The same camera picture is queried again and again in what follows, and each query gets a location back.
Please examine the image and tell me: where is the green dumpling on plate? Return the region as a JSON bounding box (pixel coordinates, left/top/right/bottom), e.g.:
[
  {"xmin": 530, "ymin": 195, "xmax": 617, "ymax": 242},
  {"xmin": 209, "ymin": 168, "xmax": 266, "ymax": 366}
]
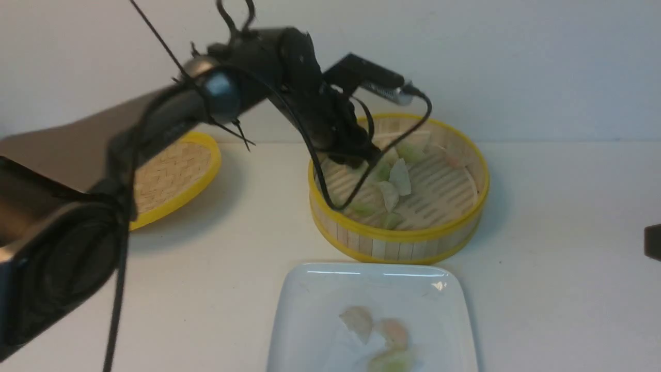
[{"xmin": 367, "ymin": 349, "xmax": 416, "ymax": 371}]

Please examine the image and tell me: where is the black cable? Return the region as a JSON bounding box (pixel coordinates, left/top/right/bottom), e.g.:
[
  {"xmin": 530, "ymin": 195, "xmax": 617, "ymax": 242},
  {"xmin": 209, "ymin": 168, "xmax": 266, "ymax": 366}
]
[{"xmin": 101, "ymin": 0, "xmax": 433, "ymax": 372}]

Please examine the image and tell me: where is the white square plate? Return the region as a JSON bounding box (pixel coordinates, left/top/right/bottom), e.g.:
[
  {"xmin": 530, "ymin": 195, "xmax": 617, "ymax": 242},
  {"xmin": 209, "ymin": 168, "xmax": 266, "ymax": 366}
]
[{"xmin": 266, "ymin": 263, "xmax": 479, "ymax": 371}]

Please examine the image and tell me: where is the yellow rimmed bamboo steamer lid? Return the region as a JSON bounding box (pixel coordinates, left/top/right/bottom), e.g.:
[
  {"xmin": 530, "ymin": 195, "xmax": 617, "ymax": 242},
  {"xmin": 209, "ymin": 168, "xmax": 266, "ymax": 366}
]
[{"xmin": 130, "ymin": 132, "xmax": 222, "ymax": 231}]

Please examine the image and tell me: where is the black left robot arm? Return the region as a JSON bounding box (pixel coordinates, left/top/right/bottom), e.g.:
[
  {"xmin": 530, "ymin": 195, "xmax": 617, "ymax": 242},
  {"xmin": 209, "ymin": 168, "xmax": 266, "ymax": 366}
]
[{"xmin": 2, "ymin": 27, "xmax": 380, "ymax": 360}]

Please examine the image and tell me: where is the white dumpling on plate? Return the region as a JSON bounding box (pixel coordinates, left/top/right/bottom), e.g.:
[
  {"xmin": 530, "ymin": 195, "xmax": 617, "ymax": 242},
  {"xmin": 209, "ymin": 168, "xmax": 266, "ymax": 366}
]
[{"xmin": 338, "ymin": 306, "xmax": 374, "ymax": 345}]

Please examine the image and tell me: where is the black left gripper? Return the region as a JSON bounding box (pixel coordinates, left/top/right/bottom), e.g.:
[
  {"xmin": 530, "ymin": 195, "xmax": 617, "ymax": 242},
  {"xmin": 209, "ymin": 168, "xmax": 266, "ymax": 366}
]
[{"xmin": 279, "ymin": 28, "xmax": 381, "ymax": 168}]

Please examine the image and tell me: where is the yellow rimmed bamboo steamer basket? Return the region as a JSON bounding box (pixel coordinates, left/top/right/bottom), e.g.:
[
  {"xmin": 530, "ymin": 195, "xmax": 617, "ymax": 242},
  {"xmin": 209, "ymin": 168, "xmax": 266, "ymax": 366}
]
[{"xmin": 307, "ymin": 119, "xmax": 491, "ymax": 265}]

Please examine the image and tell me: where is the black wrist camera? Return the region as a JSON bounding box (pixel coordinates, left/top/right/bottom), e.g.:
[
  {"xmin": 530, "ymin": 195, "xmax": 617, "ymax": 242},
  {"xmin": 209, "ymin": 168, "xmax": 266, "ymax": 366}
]
[{"xmin": 323, "ymin": 53, "xmax": 421, "ymax": 106}]

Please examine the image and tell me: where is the white dumpling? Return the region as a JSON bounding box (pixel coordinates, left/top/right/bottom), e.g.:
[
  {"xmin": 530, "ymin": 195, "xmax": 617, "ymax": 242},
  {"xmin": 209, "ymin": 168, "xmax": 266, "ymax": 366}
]
[
  {"xmin": 377, "ymin": 181, "xmax": 400, "ymax": 213},
  {"xmin": 388, "ymin": 158, "xmax": 412, "ymax": 196},
  {"xmin": 338, "ymin": 306, "xmax": 374, "ymax": 345}
]

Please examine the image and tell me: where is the pink dumpling on plate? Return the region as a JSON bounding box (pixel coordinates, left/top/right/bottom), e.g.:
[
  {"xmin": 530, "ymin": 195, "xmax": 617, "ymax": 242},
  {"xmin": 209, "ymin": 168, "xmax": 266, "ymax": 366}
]
[{"xmin": 374, "ymin": 318, "xmax": 410, "ymax": 349}]

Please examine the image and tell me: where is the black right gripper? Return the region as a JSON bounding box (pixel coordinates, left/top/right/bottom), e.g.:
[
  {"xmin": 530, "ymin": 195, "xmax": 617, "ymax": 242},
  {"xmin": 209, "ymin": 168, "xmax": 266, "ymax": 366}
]
[{"xmin": 644, "ymin": 224, "xmax": 661, "ymax": 261}]

